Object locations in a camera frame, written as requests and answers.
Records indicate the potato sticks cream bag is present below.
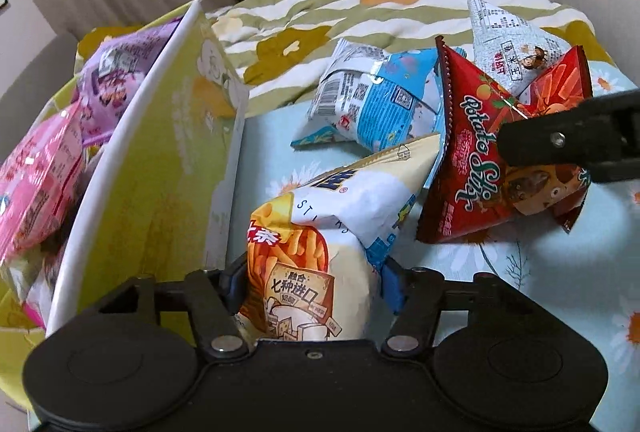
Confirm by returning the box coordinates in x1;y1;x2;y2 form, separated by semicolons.
236;134;439;341

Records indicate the red potato stick bag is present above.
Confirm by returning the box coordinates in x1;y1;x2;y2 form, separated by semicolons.
416;38;592;243

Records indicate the pink snack bag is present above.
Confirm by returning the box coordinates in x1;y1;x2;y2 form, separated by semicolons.
1;102;85;263

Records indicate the purple snack bag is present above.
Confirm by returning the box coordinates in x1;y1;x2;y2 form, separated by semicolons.
76;17;181;147

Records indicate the green cardboard box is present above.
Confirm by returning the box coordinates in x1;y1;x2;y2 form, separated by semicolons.
1;0;248;407

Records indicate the white grey snack bag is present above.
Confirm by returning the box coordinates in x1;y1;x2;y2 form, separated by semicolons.
468;0;570;104

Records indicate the light blue daisy tablecloth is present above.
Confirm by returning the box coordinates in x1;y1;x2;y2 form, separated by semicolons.
229;63;639;431

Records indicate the blue white snack bag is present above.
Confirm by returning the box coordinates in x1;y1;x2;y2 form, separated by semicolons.
291;38;446;152

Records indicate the floral striped duvet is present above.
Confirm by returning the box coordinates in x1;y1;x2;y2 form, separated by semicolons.
74;0;616;118

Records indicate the grey headboard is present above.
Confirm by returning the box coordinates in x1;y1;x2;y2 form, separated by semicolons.
0;32;77;161

